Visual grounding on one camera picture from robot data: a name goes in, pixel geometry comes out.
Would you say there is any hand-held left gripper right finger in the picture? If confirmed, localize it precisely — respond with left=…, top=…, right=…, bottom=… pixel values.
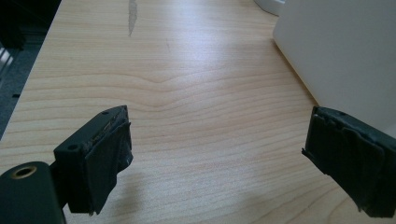
left=301, top=105, right=396, bottom=218

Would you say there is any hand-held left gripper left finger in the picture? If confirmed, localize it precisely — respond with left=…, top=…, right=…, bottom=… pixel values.
left=49, top=105, right=134, bottom=217

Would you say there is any white box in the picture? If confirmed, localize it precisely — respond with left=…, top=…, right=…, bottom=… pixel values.
left=272, top=0, right=396, bottom=140

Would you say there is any white round container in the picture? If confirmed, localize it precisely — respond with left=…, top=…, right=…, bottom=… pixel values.
left=253, top=0, right=286, bottom=17

